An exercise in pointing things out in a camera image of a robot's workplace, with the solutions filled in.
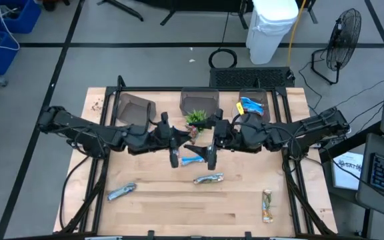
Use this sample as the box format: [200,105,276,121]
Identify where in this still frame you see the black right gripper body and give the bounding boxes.
[207,108,235,171]

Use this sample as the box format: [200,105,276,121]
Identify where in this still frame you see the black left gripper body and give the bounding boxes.
[152,112,180,169]

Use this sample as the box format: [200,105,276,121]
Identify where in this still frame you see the brown red granola bar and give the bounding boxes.
[185,123,200,145]

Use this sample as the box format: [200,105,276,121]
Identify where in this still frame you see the silver blue granola bar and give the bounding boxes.
[193,172,225,185]
[107,182,137,202]

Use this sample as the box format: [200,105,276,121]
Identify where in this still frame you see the blue red chocolate chip bar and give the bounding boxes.
[241,96,265,116]

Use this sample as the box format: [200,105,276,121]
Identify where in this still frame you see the small green potted plant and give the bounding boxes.
[184,109,209,126]

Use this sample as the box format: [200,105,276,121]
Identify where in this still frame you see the dark mesh bin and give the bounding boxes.
[116,93,157,128]
[238,88,271,123]
[179,87,220,118]

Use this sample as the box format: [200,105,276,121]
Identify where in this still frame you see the black perforated case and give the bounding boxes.
[209,66,296,89]

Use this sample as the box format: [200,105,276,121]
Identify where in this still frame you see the white trash can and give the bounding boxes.
[245,0,299,65]

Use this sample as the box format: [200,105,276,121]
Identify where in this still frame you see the black stand leg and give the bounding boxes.
[160,0,180,26]
[97,0,145,23]

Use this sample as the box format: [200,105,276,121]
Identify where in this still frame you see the white paper sheet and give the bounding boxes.
[331,151,365,191]

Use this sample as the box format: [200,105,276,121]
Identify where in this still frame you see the black floor fan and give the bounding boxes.
[311,8,363,85]

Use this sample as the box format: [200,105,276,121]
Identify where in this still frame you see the grey keyboard tray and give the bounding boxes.
[356,133,384,225]

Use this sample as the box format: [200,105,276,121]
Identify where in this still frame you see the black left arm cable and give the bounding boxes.
[144,101,157,129]

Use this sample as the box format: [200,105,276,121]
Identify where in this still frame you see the black table frame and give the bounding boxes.
[60,75,338,236]

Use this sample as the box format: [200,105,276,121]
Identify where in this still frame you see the coiled black cable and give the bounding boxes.
[207,48,239,70]

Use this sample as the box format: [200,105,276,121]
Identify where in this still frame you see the yellow cable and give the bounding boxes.
[287,0,308,67]

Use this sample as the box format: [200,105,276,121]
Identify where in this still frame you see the black base cable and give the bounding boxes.
[59,155,91,231]

